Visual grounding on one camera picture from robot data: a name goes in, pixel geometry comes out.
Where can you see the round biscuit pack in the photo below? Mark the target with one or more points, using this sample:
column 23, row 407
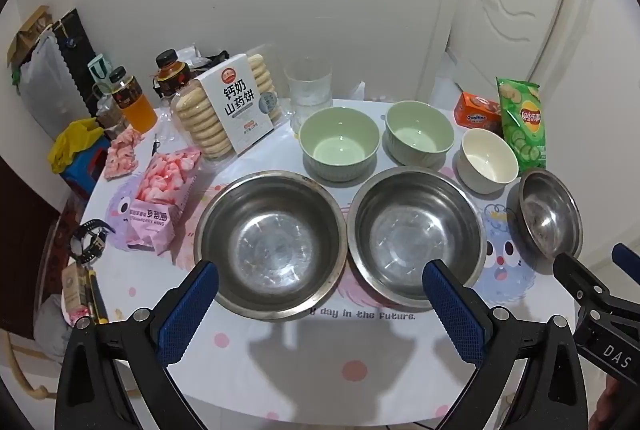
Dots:
column 240, row 104

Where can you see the blue plastic stool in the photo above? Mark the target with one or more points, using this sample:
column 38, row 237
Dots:
column 85, row 169

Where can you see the beige wooden chair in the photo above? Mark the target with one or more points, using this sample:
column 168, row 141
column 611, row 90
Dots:
column 25, row 385

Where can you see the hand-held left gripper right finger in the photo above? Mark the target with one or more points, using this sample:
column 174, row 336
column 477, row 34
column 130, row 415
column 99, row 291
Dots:
column 455, row 315

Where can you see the yellow cloth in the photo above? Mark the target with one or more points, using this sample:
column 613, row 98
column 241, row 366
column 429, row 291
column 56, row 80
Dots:
column 70, row 142

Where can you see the black gift bag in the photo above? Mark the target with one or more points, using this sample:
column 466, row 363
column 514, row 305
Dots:
column 75, row 49

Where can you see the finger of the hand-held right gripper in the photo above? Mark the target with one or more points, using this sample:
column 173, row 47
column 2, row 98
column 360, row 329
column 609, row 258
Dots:
column 575, row 272
column 627, row 260

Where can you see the black pen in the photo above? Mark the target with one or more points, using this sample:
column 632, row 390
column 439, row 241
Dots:
column 156, row 142

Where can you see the green ribbed bowl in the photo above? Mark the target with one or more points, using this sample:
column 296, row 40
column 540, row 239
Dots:
column 417, row 134
column 340, row 144

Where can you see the dark drink bottle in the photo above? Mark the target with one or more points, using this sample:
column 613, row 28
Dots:
column 172, row 77

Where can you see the cream ceramic bowl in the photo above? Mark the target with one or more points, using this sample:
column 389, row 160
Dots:
column 487, row 159

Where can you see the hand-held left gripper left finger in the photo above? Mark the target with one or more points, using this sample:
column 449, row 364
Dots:
column 187, row 310

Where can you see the translucent white bag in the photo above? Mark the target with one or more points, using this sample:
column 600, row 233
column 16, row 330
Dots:
column 45, row 79

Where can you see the orange cookie box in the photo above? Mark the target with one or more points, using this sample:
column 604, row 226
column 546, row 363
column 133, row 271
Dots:
column 472, row 112

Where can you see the small pink snack packet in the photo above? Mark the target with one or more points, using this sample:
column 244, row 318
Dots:
column 120, row 154

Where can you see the brown paper bag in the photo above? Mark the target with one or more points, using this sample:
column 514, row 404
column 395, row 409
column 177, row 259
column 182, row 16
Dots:
column 25, row 34

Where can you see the clear glass cup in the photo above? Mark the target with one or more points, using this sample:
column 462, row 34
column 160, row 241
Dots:
column 307, row 84

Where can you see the small brown box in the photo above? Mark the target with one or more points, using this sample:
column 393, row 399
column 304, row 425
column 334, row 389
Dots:
column 75, row 285

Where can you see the large stainless steel bowl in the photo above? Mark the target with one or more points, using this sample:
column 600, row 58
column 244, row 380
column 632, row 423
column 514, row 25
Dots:
column 415, row 230
column 270, row 240

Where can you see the green white carton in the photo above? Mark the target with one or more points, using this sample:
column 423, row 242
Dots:
column 100, row 68

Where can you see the green potato chips bag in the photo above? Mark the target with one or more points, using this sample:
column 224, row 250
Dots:
column 525, row 124

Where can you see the large pink snack bag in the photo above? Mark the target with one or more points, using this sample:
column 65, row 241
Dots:
column 155, row 190

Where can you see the black wrist watch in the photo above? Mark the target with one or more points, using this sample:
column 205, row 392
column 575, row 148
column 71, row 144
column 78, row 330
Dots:
column 90, row 240

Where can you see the small stainless steel bowl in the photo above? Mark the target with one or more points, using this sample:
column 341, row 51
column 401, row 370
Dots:
column 547, row 215

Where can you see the yellow tool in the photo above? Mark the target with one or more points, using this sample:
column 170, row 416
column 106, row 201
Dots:
column 95, row 295

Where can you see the grey cloth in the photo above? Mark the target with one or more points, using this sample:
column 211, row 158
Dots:
column 50, row 325

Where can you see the orange juice bottle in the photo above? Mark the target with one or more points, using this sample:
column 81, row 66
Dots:
column 137, row 109

